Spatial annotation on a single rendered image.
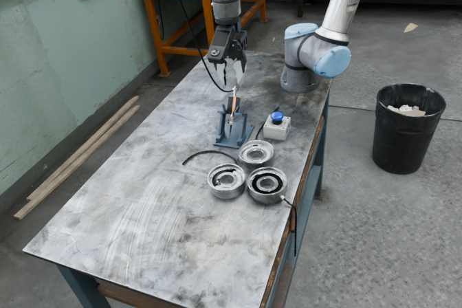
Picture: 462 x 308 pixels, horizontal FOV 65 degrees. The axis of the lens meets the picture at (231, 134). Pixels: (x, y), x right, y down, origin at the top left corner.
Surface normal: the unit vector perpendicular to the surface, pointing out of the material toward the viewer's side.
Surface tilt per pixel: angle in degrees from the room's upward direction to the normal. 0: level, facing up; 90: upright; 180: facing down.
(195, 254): 0
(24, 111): 90
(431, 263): 0
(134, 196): 0
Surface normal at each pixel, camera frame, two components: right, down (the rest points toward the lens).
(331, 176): -0.09, -0.80
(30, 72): 0.93, 0.15
